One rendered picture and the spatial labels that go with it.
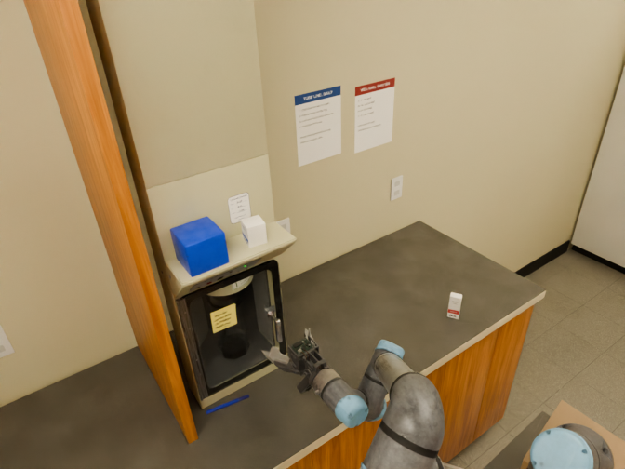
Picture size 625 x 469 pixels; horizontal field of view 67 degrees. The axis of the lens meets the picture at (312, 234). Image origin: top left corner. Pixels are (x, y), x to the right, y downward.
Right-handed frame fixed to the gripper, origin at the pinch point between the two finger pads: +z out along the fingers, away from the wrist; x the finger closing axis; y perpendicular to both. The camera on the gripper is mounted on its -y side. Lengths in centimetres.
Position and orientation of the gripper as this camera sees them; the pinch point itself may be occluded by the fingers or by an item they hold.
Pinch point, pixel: (284, 341)
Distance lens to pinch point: 146.8
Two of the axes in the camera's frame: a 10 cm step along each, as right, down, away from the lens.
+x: -8.2, 3.3, -4.6
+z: -5.7, -4.2, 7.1
